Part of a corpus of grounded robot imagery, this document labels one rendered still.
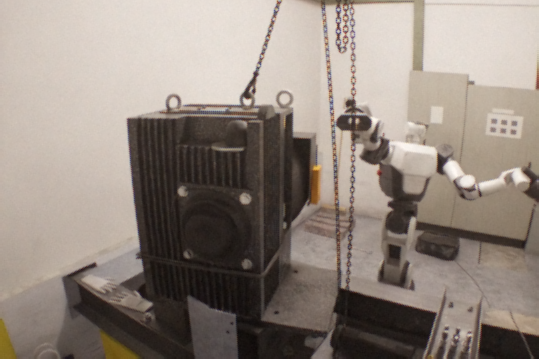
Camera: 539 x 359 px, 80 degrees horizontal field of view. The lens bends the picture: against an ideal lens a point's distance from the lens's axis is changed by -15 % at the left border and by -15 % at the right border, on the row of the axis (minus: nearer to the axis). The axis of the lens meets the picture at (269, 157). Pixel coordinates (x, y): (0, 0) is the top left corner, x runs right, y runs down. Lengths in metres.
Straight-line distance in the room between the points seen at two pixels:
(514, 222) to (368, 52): 2.42
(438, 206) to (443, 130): 0.82
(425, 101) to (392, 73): 0.55
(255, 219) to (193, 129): 0.38
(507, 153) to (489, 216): 0.69
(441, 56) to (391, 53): 0.55
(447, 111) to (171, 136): 3.16
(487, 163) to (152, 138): 3.37
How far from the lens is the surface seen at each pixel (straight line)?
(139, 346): 2.09
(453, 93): 3.97
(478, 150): 4.02
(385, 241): 2.13
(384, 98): 4.33
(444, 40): 4.22
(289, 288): 1.58
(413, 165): 1.98
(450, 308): 2.00
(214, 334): 1.27
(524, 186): 1.97
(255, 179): 1.16
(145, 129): 1.33
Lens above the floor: 1.78
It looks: 14 degrees down
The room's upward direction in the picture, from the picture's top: straight up
